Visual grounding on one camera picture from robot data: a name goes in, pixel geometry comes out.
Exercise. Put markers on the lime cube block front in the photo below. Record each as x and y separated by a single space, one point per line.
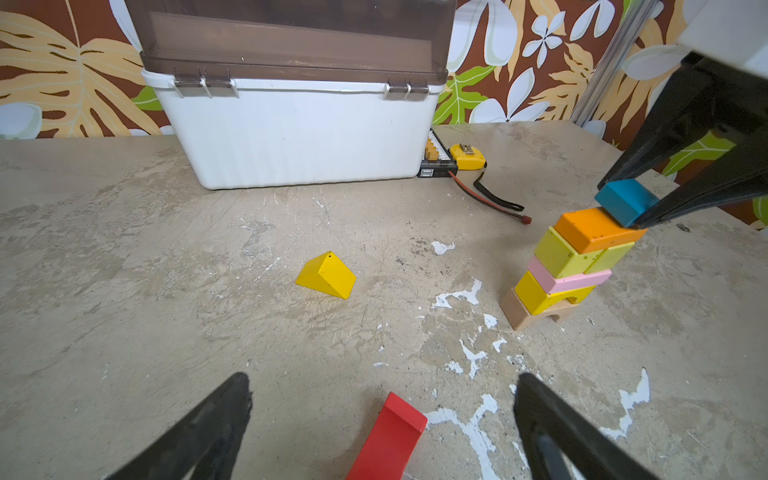
559 258

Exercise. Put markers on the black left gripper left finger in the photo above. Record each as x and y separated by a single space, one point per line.
204 444

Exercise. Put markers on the yellow tape measure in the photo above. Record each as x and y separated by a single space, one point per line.
467 157

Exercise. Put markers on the white storage box brown lid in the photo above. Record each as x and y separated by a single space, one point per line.
281 93

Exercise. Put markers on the pink rectangular wood block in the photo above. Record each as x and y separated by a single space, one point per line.
551 285

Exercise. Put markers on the aluminium frame post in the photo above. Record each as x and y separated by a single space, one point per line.
628 31

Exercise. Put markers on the yellow arch wood block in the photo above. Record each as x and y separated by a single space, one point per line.
537 301

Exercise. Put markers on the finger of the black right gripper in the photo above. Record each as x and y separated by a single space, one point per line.
739 174
683 112

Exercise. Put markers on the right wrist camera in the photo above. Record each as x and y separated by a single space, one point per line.
733 32

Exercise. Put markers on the teal cube wood block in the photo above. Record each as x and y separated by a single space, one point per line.
625 200

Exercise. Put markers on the yellow triangular wood block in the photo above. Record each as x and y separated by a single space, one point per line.
327 274

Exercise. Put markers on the natural wood arch block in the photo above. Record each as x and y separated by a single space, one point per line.
519 317

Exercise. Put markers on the orange rectangular wood block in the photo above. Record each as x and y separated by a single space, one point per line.
594 229

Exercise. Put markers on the red arch wood block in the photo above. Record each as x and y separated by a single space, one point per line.
390 444

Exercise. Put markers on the lime cube block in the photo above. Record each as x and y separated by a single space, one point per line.
609 257
559 258

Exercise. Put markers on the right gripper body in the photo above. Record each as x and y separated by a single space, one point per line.
734 105

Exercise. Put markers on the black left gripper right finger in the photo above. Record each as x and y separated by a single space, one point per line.
553 433

